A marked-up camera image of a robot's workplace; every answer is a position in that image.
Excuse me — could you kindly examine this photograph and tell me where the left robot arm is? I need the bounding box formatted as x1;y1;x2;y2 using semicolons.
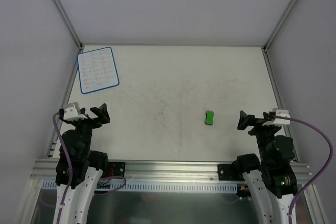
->
52;102;110;223

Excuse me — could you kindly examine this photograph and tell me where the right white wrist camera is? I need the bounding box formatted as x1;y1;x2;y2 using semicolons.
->
263;108;290;126

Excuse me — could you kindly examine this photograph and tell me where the white slotted cable duct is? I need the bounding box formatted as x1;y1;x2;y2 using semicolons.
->
42;180;238;194

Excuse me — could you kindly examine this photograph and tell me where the green black eraser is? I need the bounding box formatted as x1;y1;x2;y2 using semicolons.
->
204;111;215;125

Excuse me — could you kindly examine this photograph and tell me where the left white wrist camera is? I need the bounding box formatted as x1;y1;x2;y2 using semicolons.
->
59;102;87;121

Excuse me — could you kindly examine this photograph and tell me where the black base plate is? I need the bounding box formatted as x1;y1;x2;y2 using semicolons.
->
107;161;126;177
217;164;239;181

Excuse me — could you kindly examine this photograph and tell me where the blue framed whiteboard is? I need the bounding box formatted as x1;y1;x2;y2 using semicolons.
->
77;47;120;94

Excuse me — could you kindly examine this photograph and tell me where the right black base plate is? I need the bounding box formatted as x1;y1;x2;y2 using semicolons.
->
217;164;239;181

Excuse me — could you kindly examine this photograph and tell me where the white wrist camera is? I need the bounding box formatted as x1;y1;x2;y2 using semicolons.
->
59;102;87;121
263;108;290;126

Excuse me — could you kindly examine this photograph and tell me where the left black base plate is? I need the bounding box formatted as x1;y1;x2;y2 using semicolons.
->
107;161;126;177

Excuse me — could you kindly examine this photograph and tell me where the left aluminium frame post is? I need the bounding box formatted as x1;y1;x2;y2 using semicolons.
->
52;0;82;50

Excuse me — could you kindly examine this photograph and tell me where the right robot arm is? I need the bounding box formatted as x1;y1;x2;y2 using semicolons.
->
229;109;298;223

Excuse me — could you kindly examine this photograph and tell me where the aluminium mounting rail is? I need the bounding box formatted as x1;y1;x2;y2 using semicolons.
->
30;158;312;184

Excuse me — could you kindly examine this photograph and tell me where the right aluminium frame post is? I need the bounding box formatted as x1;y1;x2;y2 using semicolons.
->
263;0;298;51

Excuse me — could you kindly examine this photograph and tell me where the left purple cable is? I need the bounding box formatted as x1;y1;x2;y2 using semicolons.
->
41;112;127;224

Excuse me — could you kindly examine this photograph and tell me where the aluminium frame post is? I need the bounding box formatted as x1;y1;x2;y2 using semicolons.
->
52;0;82;50
263;0;298;51

